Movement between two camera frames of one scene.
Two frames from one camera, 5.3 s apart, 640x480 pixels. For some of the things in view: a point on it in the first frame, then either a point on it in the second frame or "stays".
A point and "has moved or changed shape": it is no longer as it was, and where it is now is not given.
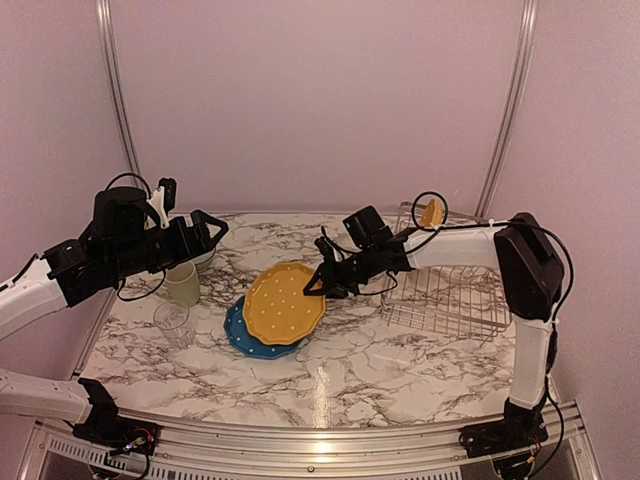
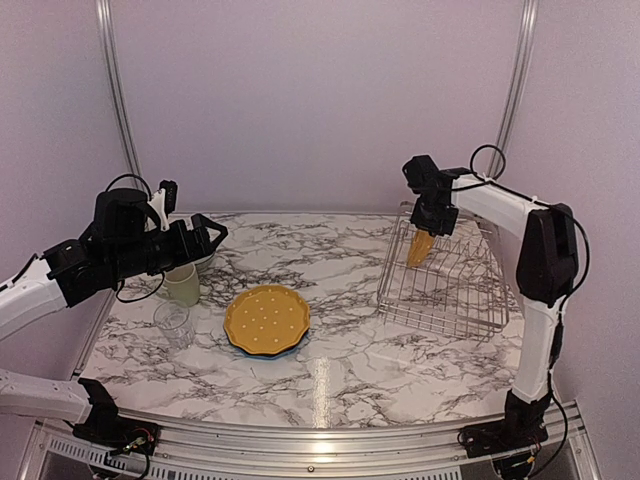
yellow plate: x=277 y=311 has moved or changed shape
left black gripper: x=188 y=246 stays
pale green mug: x=181 y=283 stays
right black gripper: x=332 y=286 → x=446 y=227
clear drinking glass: x=173 y=318 stays
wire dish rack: x=461 y=300 stays
